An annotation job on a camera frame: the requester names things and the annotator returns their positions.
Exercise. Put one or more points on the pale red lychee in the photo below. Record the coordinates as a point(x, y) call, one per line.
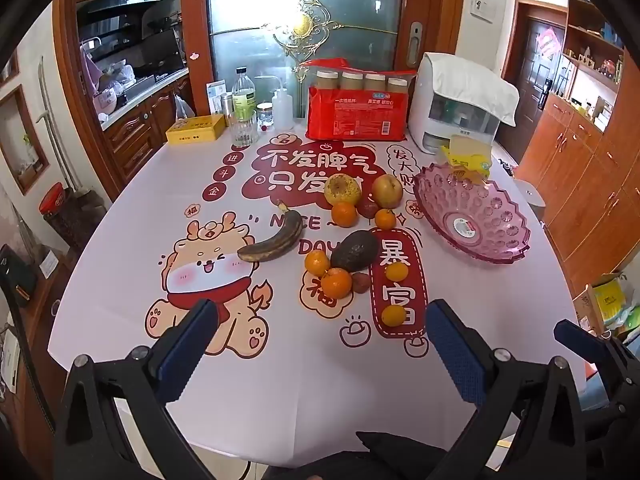
point(360, 282)

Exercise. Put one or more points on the dark green avocado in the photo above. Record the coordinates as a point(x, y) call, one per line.
point(355, 251)

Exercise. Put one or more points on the yellow tin box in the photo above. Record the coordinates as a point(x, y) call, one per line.
point(195, 130)

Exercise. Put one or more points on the large mandarin orange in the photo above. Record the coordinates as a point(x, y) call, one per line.
point(344, 215)

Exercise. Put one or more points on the yellow tissue pack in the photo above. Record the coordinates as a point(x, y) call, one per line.
point(467, 155)

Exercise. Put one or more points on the white cloth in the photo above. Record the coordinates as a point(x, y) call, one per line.
point(475, 82)

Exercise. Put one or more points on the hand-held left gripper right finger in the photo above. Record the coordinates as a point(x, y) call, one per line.
point(455, 355)

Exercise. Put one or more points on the pink glass fruit bowl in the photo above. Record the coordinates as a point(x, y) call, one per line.
point(470, 220)

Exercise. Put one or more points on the brownish apple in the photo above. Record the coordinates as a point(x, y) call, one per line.
point(387, 191)

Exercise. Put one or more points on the white squeeze bottle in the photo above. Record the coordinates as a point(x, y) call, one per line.
point(281, 107)

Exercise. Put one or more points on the wooden shelf cabinet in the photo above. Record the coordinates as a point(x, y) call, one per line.
point(590, 180)

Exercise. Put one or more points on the white countertop appliance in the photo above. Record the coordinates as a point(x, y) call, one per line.
point(450, 120)

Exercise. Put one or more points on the mandarin orange with stem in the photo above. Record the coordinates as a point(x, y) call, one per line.
point(385, 219)

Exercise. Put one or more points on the dark red date upper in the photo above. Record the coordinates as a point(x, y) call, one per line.
point(368, 209)

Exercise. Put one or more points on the white stool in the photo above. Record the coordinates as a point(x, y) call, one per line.
point(531, 200)

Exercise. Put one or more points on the red paper cup package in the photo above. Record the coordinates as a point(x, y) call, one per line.
point(355, 115)

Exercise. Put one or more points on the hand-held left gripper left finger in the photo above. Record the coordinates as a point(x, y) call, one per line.
point(187, 342)

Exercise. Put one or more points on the white wall switch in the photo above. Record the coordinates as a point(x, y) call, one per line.
point(482, 5)

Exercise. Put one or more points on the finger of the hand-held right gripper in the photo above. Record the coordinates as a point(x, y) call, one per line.
point(580, 336)

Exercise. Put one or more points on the wooden kitchen base cabinet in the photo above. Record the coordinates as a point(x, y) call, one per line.
point(135, 135)

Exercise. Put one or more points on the clear plastic bottle green label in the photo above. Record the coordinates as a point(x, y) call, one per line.
point(244, 95)

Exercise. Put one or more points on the black range hood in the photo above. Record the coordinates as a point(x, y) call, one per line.
point(125, 10)

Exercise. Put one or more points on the metal canister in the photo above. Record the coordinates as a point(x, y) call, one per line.
point(228, 105)

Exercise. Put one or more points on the overripe brown banana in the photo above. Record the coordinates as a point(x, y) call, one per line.
point(280, 242)

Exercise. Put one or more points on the dark brown wooden door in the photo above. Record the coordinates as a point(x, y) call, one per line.
point(530, 80)

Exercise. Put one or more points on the small white carton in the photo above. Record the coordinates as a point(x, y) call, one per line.
point(216, 95)

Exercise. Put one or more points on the clear plastic bag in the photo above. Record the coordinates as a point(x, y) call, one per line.
point(183, 107)

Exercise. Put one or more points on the small glass jar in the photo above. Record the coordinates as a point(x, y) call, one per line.
point(265, 115)

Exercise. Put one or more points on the clear drinking glass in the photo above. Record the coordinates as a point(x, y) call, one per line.
point(244, 132)

